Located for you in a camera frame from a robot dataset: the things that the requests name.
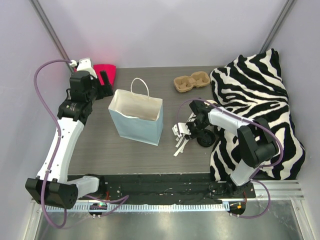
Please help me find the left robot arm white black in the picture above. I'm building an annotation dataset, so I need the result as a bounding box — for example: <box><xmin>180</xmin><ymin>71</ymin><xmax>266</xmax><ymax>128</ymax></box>
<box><xmin>25</xmin><ymin>70</ymin><xmax>113</xmax><ymax>210</ymax></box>

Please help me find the stack of black lids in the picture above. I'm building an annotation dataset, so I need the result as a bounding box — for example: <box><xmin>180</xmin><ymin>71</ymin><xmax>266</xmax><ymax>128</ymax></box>
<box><xmin>196</xmin><ymin>129</ymin><xmax>216</xmax><ymax>148</ymax></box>

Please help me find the right corner metal post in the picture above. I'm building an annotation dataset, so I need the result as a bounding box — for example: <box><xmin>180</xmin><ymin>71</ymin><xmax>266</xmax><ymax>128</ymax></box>
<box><xmin>259</xmin><ymin>0</ymin><xmax>297</xmax><ymax>53</ymax></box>

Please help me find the white slotted cable duct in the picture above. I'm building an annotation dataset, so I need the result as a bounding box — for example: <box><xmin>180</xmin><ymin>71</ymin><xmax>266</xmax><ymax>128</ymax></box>
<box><xmin>42</xmin><ymin>202</ymin><xmax>231</xmax><ymax>213</ymax></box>

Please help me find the corner metal post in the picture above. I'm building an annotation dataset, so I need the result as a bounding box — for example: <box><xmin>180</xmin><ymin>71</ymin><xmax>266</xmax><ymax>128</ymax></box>
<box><xmin>29</xmin><ymin>0</ymin><xmax>70</xmax><ymax>60</ymax></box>
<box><xmin>259</xmin><ymin>0</ymin><xmax>297</xmax><ymax>53</ymax></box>

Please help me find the brown cardboard cup carrier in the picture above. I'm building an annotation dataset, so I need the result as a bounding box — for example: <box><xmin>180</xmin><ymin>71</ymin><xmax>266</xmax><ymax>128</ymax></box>
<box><xmin>173</xmin><ymin>71</ymin><xmax>211</xmax><ymax>93</ymax></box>

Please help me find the stack of paper cups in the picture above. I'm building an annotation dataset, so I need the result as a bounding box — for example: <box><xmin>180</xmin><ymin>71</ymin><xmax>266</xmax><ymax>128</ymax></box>
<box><xmin>206</xmin><ymin>99</ymin><xmax>218</xmax><ymax>104</ymax></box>

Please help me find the light blue paper bag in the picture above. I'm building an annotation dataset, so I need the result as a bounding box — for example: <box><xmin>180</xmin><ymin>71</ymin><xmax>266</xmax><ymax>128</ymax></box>
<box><xmin>108</xmin><ymin>77</ymin><xmax>164</xmax><ymax>146</ymax></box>

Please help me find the purple cable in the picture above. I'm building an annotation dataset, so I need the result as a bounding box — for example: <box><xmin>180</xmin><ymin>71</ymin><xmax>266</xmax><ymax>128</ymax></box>
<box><xmin>176</xmin><ymin>98</ymin><xmax>285</xmax><ymax>220</ymax></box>
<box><xmin>33</xmin><ymin>59</ymin><xmax>130</xmax><ymax>229</ymax></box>

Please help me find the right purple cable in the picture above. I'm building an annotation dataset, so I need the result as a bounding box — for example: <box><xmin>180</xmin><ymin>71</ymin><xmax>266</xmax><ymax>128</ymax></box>
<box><xmin>176</xmin><ymin>98</ymin><xmax>285</xmax><ymax>220</ymax></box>

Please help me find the aluminium frame rail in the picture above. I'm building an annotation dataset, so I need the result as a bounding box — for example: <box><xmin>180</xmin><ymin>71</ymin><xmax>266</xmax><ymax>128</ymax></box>
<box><xmin>249</xmin><ymin>180</ymin><xmax>305</xmax><ymax>201</ymax></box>

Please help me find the zebra pattern blanket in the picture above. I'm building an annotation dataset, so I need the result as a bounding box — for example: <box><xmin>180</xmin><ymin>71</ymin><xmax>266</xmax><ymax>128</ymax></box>
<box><xmin>210</xmin><ymin>48</ymin><xmax>306</xmax><ymax>180</ymax></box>

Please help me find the left corner metal post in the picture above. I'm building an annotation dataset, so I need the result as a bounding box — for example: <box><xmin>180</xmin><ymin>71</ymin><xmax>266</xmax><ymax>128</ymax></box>
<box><xmin>29</xmin><ymin>0</ymin><xmax>70</xmax><ymax>60</ymax></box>

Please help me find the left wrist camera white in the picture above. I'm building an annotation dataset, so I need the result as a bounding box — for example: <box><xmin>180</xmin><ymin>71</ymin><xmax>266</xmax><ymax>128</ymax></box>
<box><xmin>69</xmin><ymin>57</ymin><xmax>98</xmax><ymax>79</ymax></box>

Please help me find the white wrapped straw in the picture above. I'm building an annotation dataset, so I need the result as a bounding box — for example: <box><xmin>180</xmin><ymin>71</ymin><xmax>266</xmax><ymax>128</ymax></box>
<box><xmin>175</xmin><ymin>134</ymin><xmax>189</xmax><ymax>148</ymax></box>
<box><xmin>187</xmin><ymin>113</ymin><xmax>196</xmax><ymax>122</ymax></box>
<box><xmin>173</xmin><ymin>144</ymin><xmax>187</xmax><ymax>157</ymax></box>

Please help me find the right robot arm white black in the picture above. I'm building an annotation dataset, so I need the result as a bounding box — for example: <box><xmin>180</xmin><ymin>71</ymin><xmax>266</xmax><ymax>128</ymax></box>
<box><xmin>185</xmin><ymin>98</ymin><xmax>284</xmax><ymax>198</ymax></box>

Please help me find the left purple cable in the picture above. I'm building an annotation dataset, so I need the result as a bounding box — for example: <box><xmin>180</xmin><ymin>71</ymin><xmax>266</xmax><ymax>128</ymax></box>
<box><xmin>33</xmin><ymin>59</ymin><xmax>130</xmax><ymax>229</ymax></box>

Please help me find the red folded cloth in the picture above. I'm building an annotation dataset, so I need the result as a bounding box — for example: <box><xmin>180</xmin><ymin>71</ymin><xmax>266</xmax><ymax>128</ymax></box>
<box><xmin>93</xmin><ymin>64</ymin><xmax>116</xmax><ymax>87</ymax></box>

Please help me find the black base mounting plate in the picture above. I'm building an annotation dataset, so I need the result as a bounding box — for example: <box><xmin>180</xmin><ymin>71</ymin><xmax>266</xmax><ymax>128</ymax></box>
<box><xmin>93</xmin><ymin>173</ymin><xmax>256</xmax><ymax>205</ymax></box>

